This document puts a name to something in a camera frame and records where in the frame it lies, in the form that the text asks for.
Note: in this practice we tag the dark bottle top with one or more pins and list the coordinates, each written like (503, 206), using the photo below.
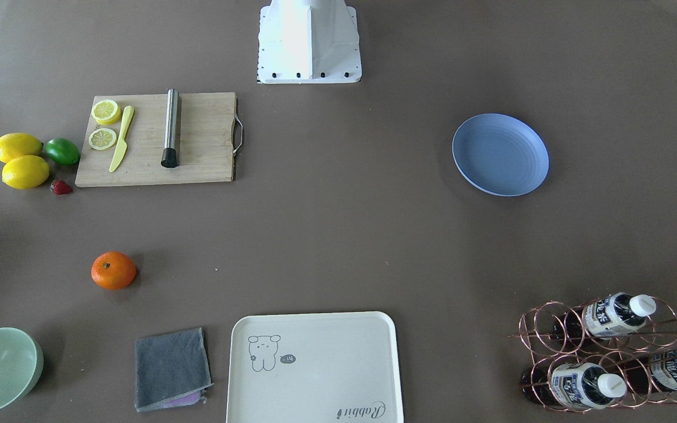
(617, 314)

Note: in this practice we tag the steel muddler black tip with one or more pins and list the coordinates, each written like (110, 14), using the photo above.
(171, 147)

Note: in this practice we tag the yellow lemon lower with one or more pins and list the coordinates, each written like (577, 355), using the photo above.
(25, 172)

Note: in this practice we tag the orange fruit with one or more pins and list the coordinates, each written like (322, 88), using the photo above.
(113, 270)

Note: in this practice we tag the yellow lemon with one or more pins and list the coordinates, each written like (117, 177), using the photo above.
(16, 144)
(25, 172)

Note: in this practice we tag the dark bottle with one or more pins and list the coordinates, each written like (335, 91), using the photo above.
(573, 387)
(652, 374)
(617, 314)

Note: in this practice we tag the green lime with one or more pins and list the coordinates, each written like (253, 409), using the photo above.
(62, 151)

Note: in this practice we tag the red strawberry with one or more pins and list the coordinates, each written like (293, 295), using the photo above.
(60, 187)

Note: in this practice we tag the cream plastic tray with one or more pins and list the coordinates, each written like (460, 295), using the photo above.
(317, 367)

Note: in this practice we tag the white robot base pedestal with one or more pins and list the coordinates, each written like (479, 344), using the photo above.
(308, 42)

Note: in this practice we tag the copper wire bottle rack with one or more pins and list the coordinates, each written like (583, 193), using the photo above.
(657, 336)

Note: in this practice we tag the yellow lemon upper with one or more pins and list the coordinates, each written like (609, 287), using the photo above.
(16, 144)

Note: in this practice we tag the lemon slice lower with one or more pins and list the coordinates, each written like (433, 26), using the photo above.
(102, 138)

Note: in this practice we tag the lemon half upper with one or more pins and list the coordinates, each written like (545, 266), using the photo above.
(106, 112)

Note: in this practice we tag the blue plate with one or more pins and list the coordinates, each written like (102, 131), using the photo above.
(500, 155)

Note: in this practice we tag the yellow plastic knife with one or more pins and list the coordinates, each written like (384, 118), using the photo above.
(121, 143)

